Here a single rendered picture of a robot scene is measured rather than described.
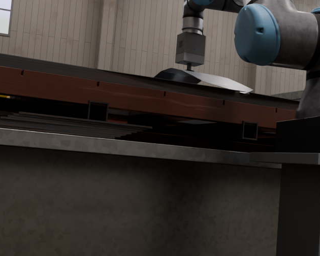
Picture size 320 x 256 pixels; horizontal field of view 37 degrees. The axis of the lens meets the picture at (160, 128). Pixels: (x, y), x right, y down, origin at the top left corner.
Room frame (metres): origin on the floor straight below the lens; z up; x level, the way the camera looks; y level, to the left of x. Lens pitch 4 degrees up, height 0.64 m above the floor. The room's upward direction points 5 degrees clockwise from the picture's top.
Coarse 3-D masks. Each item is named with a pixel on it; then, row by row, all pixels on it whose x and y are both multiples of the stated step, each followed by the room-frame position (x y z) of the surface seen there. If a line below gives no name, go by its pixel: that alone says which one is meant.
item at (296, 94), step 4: (288, 92) 2.44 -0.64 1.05; (292, 92) 2.41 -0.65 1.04; (296, 92) 2.38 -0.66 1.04; (300, 92) 2.35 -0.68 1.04; (272, 96) 2.55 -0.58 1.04; (276, 96) 2.52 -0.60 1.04; (280, 96) 2.49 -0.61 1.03; (284, 96) 2.46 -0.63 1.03; (288, 96) 2.44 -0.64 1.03; (292, 96) 2.41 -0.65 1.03; (296, 96) 2.38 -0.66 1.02; (300, 96) 2.35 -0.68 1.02
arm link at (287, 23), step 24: (264, 0) 0.95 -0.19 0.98; (288, 0) 0.96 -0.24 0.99; (240, 24) 0.97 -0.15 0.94; (264, 24) 0.90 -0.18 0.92; (288, 24) 0.91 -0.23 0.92; (312, 24) 0.92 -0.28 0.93; (240, 48) 0.97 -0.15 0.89; (264, 48) 0.91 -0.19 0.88; (288, 48) 0.92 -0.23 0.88; (312, 48) 0.92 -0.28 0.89
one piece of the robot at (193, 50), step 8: (184, 32) 1.66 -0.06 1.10; (192, 32) 1.66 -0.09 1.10; (200, 32) 1.68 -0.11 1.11; (184, 40) 1.66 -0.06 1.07; (192, 40) 1.67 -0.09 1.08; (200, 40) 1.68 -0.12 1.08; (176, 48) 1.71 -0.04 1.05; (184, 48) 1.66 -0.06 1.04; (192, 48) 1.67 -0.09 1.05; (200, 48) 1.68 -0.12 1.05; (176, 56) 1.70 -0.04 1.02; (184, 56) 1.66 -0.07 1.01; (192, 56) 1.67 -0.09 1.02; (200, 56) 1.68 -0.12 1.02; (184, 64) 1.72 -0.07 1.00; (192, 64) 1.71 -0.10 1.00; (200, 64) 1.69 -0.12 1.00
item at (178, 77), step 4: (160, 72) 1.71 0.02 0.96; (164, 72) 1.71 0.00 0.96; (156, 76) 1.75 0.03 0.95; (160, 76) 1.75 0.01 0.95; (164, 76) 1.75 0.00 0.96; (168, 76) 1.75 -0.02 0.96; (172, 76) 1.75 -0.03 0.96; (176, 76) 1.75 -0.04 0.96; (180, 76) 1.75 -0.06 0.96; (184, 76) 1.75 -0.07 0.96; (188, 76) 1.75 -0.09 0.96; (176, 80) 1.79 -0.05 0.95; (180, 80) 1.79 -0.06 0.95; (184, 80) 1.79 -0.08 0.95; (188, 80) 1.79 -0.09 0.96; (192, 80) 1.79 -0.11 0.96; (196, 80) 1.79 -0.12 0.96; (200, 80) 1.79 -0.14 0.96
